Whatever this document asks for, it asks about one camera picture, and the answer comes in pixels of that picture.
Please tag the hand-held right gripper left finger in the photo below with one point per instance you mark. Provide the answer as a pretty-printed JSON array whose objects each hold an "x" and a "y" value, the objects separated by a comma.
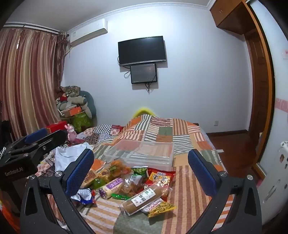
[{"x": 79, "y": 174}]

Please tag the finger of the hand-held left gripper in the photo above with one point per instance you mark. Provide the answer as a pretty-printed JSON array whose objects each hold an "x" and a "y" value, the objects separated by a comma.
[
  {"x": 36, "y": 135},
  {"x": 54, "y": 140}
]

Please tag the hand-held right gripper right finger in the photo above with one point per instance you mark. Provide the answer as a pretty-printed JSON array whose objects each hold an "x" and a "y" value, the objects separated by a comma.
[{"x": 202, "y": 174}]

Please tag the blue white snack packet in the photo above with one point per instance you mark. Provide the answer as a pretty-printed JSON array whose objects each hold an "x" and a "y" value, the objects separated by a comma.
[{"x": 82, "y": 196}]

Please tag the clear pastry packet green edges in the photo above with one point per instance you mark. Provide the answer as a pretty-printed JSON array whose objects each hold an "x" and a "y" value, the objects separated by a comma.
[{"x": 133, "y": 185}]

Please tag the clear plastic storage box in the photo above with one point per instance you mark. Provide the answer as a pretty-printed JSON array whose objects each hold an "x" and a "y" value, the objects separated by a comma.
[{"x": 144, "y": 154}]

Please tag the brown nut snack packet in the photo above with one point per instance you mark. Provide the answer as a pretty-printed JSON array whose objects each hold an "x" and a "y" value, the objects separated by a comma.
[{"x": 91, "y": 176}]

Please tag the red box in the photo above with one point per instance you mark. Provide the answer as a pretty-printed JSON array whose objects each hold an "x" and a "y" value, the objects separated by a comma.
[{"x": 57, "y": 127}]

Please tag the pink plush toy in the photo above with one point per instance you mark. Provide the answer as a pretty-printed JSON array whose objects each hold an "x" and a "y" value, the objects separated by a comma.
[{"x": 70, "y": 132}]

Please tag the white plastic bag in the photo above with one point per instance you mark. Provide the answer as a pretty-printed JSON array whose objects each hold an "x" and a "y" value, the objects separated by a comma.
[{"x": 67, "y": 155}]

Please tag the green patterned bag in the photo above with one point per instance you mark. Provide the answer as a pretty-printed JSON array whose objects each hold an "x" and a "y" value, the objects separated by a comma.
[{"x": 82, "y": 121}]

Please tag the orange cardboard box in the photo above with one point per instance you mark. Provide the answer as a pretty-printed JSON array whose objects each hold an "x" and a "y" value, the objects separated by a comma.
[{"x": 73, "y": 111}]

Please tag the purple label snack packet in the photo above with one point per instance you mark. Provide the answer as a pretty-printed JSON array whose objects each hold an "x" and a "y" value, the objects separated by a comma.
[{"x": 113, "y": 186}]

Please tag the orange fried snack packet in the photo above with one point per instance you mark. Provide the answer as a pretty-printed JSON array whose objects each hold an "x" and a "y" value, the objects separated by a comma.
[{"x": 117, "y": 166}]

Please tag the small green snack packet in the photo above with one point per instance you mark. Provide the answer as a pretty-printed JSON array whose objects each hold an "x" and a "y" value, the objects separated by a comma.
[{"x": 119, "y": 196}]

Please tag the pile of clothes and boxes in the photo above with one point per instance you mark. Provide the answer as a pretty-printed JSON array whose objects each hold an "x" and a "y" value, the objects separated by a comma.
[{"x": 86, "y": 101}]

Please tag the yellow green bean snack packet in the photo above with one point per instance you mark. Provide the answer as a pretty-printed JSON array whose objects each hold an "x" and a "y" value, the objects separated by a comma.
[{"x": 162, "y": 208}]

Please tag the floral cloth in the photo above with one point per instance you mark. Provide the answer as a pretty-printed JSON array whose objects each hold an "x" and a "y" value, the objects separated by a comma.
[{"x": 70, "y": 90}]

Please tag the pink snack packet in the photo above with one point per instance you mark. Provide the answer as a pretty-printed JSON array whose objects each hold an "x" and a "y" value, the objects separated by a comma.
[{"x": 155, "y": 201}]

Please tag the striped brown curtain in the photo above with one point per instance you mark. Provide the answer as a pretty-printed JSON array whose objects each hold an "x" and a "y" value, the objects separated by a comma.
[{"x": 29, "y": 78}]

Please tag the green pea snack packet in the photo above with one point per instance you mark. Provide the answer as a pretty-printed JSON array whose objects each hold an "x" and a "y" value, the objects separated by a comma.
[{"x": 140, "y": 170}]

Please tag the long brown cake packet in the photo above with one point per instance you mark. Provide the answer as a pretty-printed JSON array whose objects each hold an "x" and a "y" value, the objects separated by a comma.
[{"x": 144, "y": 198}]

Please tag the yellow fluffy object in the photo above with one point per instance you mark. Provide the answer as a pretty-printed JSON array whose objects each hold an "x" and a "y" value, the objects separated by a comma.
[{"x": 142, "y": 111}]

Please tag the white door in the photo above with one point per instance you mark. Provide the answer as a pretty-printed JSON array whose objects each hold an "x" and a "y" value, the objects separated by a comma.
[{"x": 279, "y": 101}]

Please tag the white air conditioner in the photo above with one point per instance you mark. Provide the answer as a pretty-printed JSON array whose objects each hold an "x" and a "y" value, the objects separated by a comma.
[{"x": 87, "y": 31}]

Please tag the wooden overhead cabinet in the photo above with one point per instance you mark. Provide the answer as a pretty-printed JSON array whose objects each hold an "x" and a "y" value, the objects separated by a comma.
[{"x": 229, "y": 15}]

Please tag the white wall socket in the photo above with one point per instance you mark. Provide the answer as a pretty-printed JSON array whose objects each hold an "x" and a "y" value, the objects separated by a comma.
[{"x": 215, "y": 122}]

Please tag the small black wall monitor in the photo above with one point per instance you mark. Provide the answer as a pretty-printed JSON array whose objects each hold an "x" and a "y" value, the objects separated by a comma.
[{"x": 144, "y": 73}]

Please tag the black wall television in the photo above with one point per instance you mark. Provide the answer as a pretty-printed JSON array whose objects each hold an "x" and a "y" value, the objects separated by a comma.
[{"x": 142, "y": 50}]

